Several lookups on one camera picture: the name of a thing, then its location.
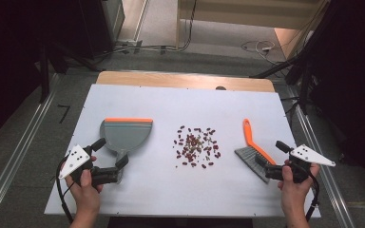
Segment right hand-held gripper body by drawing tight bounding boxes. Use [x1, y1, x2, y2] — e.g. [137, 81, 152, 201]
[264, 143, 336, 185]

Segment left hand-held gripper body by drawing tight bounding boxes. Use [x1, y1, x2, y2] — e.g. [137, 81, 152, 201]
[59, 143, 122, 188]

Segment orange-handled grey brush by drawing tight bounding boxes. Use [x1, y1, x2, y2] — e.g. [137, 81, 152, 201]
[234, 118, 279, 185]

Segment grey dustpan with orange edge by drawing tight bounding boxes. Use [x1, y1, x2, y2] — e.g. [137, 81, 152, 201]
[99, 117, 154, 185]

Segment pile of red beans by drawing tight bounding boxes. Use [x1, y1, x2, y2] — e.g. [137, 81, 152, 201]
[172, 124, 222, 170]

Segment person's left hand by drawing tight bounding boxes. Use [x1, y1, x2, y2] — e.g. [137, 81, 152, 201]
[64, 155, 105, 218]

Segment person's right hand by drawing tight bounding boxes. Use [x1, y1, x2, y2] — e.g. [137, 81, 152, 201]
[277, 160, 321, 219]

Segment white board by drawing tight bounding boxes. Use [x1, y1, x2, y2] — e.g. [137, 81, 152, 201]
[44, 83, 322, 219]

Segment black tripod stand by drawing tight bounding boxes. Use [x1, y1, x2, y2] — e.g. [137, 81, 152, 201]
[249, 47, 315, 115]

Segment black metal stand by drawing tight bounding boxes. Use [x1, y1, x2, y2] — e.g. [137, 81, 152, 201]
[38, 44, 51, 105]

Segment wooden table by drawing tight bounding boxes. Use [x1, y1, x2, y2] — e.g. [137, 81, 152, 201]
[95, 70, 277, 94]

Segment dark cabinet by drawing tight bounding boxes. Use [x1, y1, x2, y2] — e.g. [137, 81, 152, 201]
[77, 0, 126, 61]

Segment light wooden shelf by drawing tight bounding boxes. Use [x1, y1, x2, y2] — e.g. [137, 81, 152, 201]
[175, 0, 331, 50]

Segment aluminium floor rail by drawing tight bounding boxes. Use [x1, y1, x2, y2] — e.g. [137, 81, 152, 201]
[284, 85, 357, 228]
[0, 72, 62, 228]

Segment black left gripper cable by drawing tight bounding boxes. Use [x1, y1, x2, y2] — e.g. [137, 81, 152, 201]
[55, 156, 77, 224]

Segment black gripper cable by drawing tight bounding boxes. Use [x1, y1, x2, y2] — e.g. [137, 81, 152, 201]
[55, 156, 77, 224]
[304, 170, 321, 222]

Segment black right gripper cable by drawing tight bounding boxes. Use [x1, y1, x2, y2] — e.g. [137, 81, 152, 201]
[304, 170, 321, 222]

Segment white floor cable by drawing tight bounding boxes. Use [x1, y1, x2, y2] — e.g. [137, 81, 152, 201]
[240, 39, 279, 66]

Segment bundle of floor cables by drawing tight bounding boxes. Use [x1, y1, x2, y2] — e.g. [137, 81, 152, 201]
[101, 0, 199, 56]

